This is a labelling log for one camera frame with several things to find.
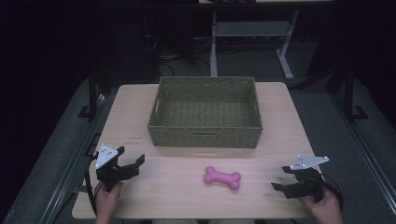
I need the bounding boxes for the black metal stand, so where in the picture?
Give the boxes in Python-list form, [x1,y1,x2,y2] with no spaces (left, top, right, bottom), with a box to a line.
[341,66,370,123]
[77,69,101,121]

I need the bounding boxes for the person's left hand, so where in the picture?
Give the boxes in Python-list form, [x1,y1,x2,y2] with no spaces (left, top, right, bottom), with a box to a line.
[93,181,124,222]

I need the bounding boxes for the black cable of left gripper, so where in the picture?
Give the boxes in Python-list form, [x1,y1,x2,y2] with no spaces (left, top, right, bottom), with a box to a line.
[83,154,100,217]

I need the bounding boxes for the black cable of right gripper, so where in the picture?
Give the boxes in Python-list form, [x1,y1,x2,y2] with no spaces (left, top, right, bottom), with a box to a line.
[319,174,346,213]

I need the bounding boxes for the person's right hand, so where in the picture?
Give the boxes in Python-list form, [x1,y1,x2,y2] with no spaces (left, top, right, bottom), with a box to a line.
[297,186,344,224]

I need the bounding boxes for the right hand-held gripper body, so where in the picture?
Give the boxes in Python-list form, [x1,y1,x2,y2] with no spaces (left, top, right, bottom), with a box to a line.
[285,154,331,203]

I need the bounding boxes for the grey metal desk frame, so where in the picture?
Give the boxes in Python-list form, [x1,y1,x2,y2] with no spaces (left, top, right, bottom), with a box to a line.
[209,8,301,80]

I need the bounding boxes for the bundle of floor cables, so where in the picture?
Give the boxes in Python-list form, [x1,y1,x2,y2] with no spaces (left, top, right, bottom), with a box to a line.
[143,32,213,78]

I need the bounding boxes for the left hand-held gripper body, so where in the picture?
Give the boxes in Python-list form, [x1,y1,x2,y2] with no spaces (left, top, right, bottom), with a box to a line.
[94,144,138,192]

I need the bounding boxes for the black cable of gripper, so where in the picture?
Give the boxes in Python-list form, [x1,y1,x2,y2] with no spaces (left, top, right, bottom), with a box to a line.
[83,154,100,217]
[319,174,346,213]

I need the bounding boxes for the aluminium floor rail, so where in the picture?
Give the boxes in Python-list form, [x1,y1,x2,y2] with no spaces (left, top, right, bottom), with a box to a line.
[329,91,396,217]
[37,92,107,224]

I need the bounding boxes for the pink bone-shaped chew toy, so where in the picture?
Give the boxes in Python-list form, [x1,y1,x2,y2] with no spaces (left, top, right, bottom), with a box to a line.
[203,165,243,191]

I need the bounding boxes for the green woven basket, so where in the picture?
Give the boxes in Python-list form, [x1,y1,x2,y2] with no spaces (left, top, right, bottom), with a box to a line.
[147,76,264,149]

